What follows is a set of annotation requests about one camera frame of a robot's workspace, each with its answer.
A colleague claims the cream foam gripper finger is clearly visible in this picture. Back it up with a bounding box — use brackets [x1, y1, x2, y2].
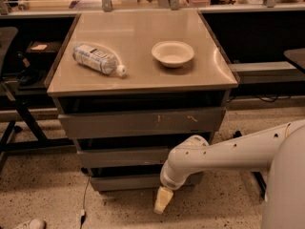
[154, 187, 173, 214]

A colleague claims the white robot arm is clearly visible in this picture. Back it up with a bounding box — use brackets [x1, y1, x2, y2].
[154, 119, 305, 229]

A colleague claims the grey middle drawer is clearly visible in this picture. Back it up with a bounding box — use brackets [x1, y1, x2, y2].
[77, 146, 171, 168]

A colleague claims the grey top drawer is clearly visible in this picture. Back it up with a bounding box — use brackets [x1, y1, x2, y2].
[59, 107, 226, 139]

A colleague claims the grey drawer cabinet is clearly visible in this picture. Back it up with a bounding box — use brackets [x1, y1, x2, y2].
[48, 10, 237, 178]

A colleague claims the white shoe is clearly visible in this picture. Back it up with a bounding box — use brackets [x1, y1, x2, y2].
[13, 219, 46, 229]

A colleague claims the white paper bowl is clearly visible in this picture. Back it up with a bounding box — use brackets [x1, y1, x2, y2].
[152, 41, 194, 69]

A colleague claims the clear plastic water bottle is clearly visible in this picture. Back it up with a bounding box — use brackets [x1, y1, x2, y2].
[72, 44, 127, 77]

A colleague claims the black box under bench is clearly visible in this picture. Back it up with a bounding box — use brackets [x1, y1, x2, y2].
[26, 41, 61, 65]

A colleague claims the dark round table top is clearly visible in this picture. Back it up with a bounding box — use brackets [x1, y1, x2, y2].
[284, 48, 305, 73]

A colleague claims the cable with plug on floor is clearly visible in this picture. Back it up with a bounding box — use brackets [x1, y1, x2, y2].
[79, 175, 92, 229]

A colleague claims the black table frame left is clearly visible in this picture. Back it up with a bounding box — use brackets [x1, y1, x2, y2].
[0, 26, 76, 174]

